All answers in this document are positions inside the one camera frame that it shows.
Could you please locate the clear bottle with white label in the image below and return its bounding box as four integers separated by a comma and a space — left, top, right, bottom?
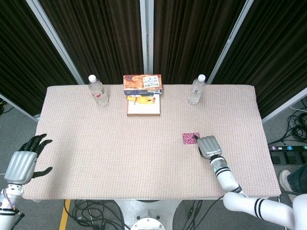
187, 74, 207, 105

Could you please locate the orange blue snack box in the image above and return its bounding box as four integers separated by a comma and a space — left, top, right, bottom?
123, 74, 164, 96

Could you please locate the grey metal frame post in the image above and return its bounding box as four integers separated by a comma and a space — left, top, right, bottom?
207, 0, 255, 84
25, 0, 91, 85
140, 0, 154, 75

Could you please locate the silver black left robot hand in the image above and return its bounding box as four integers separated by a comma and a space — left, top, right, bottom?
4, 133, 53, 185

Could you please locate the pink patterned packet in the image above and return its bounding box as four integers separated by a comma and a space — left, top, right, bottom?
182, 132, 201, 145

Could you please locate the dark trouser leg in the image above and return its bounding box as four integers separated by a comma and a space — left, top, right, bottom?
286, 163, 307, 195

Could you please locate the yellow rubber chicken toy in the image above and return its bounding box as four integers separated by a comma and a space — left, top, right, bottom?
126, 95, 155, 105

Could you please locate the white sneaker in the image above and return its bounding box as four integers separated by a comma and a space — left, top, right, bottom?
279, 169, 298, 202

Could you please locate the black cable with inline switch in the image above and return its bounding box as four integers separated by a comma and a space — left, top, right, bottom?
184, 197, 225, 230

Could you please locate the black power strip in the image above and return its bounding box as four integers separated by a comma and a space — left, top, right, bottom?
268, 145, 307, 165

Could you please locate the pink woven tablecloth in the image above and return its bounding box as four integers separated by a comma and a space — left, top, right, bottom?
22, 84, 282, 201

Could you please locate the black cable bundle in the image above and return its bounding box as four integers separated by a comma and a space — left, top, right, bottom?
275, 98, 307, 144
64, 200, 130, 230
0, 99, 15, 115

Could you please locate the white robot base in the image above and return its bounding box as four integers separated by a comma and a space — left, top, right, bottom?
114, 198, 183, 230

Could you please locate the grey metal frame rail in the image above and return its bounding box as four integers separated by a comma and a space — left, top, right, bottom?
0, 93, 41, 122
261, 86, 307, 124

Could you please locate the clear bottle with red label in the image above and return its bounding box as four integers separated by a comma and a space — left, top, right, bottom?
88, 74, 109, 107

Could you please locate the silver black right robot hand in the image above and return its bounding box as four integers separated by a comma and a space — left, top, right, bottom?
193, 135, 222, 161

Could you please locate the flat white brown box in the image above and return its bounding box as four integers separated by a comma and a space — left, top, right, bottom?
126, 93, 161, 117

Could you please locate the dark brown pleated curtain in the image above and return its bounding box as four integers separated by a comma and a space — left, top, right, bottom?
153, 0, 247, 84
39, 0, 144, 84
0, 0, 80, 115
211, 0, 307, 119

